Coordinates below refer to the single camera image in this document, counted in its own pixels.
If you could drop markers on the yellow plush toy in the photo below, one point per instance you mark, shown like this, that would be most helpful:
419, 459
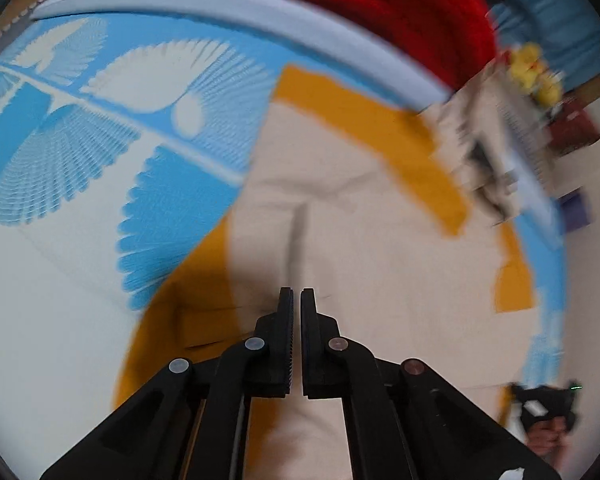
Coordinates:
532, 70

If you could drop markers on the blue curtain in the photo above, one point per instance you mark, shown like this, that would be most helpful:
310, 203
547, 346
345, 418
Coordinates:
555, 5

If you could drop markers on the grey striped bedding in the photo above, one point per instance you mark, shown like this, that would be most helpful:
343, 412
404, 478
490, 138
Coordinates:
522, 135

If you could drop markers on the red blanket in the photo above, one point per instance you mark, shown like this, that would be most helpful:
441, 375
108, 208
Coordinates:
395, 5

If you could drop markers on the dark red suitcase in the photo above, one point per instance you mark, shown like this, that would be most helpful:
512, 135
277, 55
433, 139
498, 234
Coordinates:
575, 127

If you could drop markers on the purple box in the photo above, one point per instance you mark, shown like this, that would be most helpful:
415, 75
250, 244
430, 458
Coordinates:
576, 211

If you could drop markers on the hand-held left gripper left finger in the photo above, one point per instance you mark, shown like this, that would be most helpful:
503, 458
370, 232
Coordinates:
283, 340

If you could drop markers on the blue and white patterned bed sheet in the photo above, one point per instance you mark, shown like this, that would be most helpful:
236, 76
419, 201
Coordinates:
55, 310

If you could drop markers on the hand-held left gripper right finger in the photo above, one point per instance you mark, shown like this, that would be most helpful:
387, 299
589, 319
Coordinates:
310, 340

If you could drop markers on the beige and mustard garment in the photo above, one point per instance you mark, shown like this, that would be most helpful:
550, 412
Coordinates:
355, 240

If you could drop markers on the person's right hand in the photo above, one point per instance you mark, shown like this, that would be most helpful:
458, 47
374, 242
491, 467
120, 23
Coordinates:
547, 440

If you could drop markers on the pale blue quilt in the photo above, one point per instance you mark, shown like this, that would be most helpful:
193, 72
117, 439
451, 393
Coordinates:
280, 10

